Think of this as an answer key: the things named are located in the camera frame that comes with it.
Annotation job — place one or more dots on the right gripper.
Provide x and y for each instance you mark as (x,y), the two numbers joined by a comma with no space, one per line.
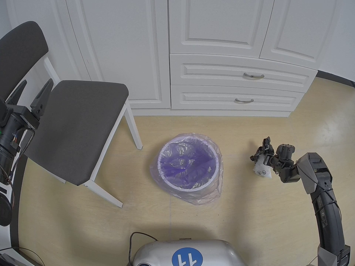
(270,161)

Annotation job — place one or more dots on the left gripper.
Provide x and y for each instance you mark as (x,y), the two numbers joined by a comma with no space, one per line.
(22,116)

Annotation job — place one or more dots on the black and white wrapper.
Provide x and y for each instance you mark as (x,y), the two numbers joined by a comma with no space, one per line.
(263,172)

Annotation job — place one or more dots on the purple plastic bag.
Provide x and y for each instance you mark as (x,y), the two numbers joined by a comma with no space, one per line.
(183,165)

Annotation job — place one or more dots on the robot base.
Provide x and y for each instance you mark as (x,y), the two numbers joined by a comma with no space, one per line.
(216,252)

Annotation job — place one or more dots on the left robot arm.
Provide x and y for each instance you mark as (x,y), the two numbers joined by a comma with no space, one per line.
(5,159)

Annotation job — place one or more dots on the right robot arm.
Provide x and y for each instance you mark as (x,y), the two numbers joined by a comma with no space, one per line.
(316,173)

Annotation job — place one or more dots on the pale grey trash bin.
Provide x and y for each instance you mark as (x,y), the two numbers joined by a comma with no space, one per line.
(191,187)

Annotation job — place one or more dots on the white chair dark grey seat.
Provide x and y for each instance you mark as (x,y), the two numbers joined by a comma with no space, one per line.
(83,115)

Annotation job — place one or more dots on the white wardrobe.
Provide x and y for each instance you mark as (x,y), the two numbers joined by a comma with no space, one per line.
(216,15)

